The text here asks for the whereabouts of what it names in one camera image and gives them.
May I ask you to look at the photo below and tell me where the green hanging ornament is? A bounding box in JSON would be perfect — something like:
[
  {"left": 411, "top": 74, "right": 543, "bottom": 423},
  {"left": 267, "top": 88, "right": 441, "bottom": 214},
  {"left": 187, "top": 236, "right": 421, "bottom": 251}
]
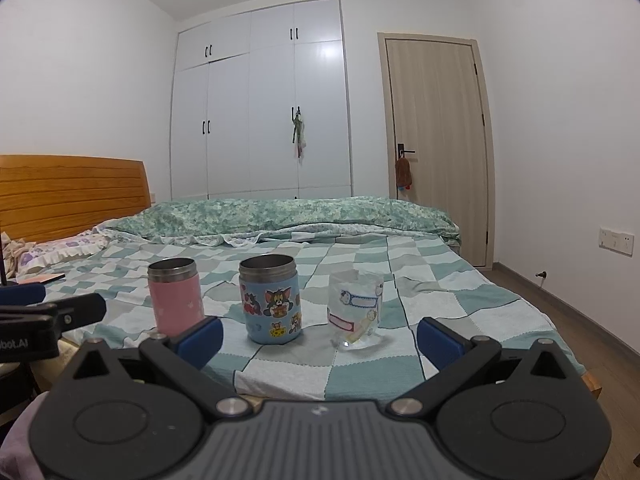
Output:
[{"left": 291, "top": 107, "right": 307, "bottom": 159}]

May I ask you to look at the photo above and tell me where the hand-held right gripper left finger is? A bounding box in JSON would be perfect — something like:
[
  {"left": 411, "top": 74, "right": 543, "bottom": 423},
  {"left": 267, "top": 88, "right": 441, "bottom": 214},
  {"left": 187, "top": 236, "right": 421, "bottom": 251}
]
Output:
[{"left": 54, "top": 316, "right": 253, "bottom": 418}]

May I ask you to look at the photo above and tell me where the red flat book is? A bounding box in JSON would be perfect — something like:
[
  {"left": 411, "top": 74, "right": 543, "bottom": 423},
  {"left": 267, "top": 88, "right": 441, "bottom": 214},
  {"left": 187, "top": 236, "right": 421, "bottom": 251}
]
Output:
[{"left": 19, "top": 272, "right": 66, "bottom": 286}]

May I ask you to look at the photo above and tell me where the pink cloth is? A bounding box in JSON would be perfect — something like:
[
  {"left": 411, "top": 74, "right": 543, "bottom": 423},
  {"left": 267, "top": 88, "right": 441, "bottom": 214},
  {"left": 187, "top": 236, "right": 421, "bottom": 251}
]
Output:
[{"left": 0, "top": 394, "right": 41, "bottom": 480}]

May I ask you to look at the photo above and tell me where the brown hanging cloth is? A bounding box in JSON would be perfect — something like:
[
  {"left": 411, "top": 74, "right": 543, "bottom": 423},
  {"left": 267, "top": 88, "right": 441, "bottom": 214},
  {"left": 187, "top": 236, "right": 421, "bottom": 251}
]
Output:
[{"left": 394, "top": 156, "right": 414, "bottom": 194}]

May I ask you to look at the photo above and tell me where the blue cartoon steel cup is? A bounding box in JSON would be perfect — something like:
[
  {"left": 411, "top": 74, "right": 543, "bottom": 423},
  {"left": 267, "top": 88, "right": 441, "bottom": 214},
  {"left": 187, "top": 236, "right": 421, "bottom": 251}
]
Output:
[{"left": 238, "top": 254, "right": 304, "bottom": 345}]

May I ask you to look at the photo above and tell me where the beige wooden door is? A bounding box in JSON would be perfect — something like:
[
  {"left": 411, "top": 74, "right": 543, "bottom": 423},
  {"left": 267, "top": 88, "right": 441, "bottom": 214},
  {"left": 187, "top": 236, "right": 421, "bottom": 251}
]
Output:
[{"left": 377, "top": 32, "right": 496, "bottom": 269}]

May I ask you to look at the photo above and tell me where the white wall socket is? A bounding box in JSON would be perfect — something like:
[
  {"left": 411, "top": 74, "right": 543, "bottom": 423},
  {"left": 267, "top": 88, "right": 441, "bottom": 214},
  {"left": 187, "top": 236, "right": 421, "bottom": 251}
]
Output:
[{"left": 598, "top": 227, "right": 635, "bottom": 254}]

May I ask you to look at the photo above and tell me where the pink steel cup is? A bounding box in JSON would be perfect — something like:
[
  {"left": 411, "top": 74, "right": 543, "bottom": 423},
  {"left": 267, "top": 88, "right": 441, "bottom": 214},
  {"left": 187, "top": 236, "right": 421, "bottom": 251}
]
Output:
[{"left": 147, "top": 257, "right": 205, "bottom": 339}]

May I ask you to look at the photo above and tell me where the purple floral pillow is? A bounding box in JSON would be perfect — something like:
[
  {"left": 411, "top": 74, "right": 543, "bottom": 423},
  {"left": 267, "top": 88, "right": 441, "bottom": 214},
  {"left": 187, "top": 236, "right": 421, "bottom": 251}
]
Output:
[{"left": 15, "top": 231, "right": 112, "bottom": 277}]

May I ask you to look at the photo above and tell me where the beige crumpled cloth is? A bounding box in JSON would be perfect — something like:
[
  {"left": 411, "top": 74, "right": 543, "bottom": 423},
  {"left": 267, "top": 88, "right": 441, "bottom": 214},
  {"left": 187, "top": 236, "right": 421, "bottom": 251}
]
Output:
[{"left": 0, "top": 232, "right": 37, "bottom": 282}]

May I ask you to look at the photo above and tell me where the wooden bed frame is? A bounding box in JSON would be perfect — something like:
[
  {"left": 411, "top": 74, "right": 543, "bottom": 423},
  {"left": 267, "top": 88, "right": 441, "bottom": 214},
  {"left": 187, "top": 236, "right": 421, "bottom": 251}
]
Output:
[{"left": 580, "top": 366, "right": 604, "bottom": 401}]

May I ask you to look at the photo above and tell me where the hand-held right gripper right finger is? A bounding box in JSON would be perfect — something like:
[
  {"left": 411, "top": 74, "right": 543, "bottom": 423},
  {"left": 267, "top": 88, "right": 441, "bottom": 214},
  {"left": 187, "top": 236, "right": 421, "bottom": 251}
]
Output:
[{"left": 386, "top": 316, "right": 585, "bottom": 418}]

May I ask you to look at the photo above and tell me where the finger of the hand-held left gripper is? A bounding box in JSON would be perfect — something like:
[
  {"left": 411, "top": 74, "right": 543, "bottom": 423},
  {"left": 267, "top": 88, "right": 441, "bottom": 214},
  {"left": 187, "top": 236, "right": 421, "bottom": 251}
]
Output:
[
  {"left": 44, "top": 292, "right": 108, "bottom": 334},
  {"left": 0, "top": 282, "right": 46, "bottom": 307}
]

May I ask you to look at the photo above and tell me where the clear sticker glass cup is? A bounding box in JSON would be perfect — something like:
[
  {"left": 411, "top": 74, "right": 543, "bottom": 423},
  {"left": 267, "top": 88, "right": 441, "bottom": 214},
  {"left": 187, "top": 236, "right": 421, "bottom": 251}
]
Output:
[{"left": 327, "top": 270, "right": 385, "bottom": 350}]

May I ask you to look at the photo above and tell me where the green floral quilt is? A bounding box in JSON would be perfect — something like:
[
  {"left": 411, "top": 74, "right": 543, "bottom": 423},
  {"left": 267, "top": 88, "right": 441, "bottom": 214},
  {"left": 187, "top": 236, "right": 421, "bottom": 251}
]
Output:
[{"left": 94, "top": 196, "right": 461, "bottom": 249}]

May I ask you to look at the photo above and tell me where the wooden headboard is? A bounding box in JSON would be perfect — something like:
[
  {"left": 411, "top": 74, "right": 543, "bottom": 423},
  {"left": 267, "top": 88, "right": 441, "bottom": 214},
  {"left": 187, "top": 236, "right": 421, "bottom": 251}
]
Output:
[{"left": 0, "top": 154, "right": 152, "bottom": 246}]

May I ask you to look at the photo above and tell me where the white wardrobe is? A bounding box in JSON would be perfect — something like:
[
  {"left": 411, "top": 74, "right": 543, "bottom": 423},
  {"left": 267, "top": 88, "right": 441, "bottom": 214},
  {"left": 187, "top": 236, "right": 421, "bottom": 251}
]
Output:
[{"left": 170, "top": 0, "right": 354, "bottom": 201}]

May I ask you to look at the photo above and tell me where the checked green bed sheet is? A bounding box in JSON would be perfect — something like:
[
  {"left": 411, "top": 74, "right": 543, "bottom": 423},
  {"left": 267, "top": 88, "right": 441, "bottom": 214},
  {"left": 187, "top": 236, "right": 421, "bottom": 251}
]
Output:
[{"left": 30, "top": 232, "right": 586, "bottom": 402}]

